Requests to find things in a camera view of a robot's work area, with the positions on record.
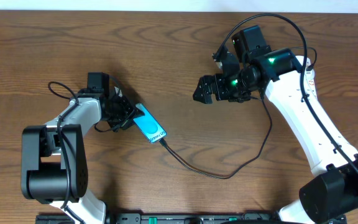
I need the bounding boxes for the black charger cable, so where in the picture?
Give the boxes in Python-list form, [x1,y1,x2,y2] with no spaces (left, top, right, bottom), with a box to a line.
[158,46,318,180]

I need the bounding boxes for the white power strip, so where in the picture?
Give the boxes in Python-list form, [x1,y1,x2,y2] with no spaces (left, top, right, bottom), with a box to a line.
[304,58,318,99]

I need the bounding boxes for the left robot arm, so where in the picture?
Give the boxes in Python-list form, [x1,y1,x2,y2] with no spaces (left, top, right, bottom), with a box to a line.
[21,72,143,223]

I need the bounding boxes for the blue Galaxy smartphone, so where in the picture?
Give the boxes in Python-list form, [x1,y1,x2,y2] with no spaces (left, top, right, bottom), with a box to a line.
[134,103,167,144]

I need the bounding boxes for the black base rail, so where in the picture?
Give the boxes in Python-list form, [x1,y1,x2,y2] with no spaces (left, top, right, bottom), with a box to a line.
[35,212,347,224]

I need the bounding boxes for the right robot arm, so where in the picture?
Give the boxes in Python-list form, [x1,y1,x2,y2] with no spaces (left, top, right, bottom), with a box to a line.
[193,26,358,223]

